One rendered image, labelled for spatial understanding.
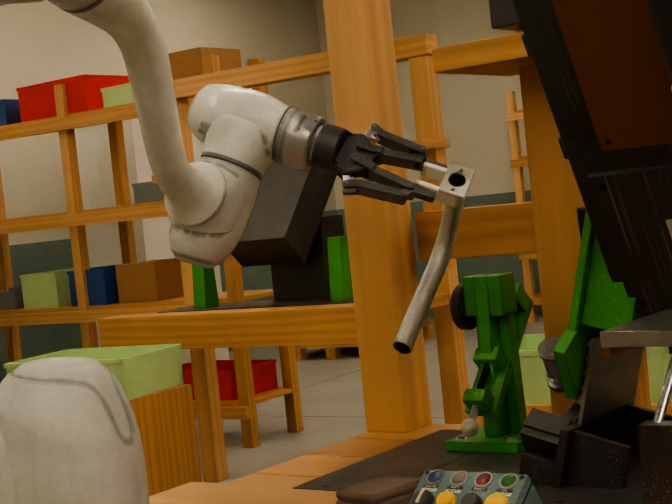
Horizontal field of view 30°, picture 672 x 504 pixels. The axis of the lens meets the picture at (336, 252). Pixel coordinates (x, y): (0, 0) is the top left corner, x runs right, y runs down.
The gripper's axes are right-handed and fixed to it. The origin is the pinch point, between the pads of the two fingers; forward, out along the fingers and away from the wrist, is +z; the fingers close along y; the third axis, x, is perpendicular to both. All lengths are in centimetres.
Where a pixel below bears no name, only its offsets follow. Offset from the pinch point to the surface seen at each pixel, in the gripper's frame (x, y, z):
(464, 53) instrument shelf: -4.7, 22.4, -4.3
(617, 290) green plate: -16.2, -19.3, 29.6
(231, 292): 442, 205, -164
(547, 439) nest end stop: 0.0, -34.7, 27.1
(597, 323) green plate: -12.1, -22.4, 28.5
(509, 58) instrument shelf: -7.7, 21.3, 3.1
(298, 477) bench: 32, -40, -8
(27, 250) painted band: 686, 310, -411
